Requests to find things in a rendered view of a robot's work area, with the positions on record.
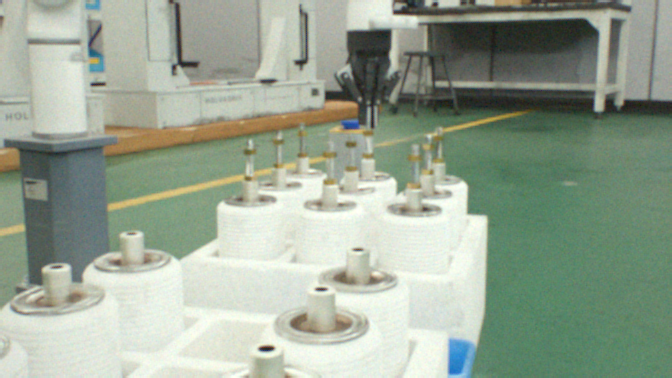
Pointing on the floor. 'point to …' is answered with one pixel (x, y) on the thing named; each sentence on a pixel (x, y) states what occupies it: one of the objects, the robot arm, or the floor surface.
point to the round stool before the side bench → (432, 81)
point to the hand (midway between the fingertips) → (368, 117)
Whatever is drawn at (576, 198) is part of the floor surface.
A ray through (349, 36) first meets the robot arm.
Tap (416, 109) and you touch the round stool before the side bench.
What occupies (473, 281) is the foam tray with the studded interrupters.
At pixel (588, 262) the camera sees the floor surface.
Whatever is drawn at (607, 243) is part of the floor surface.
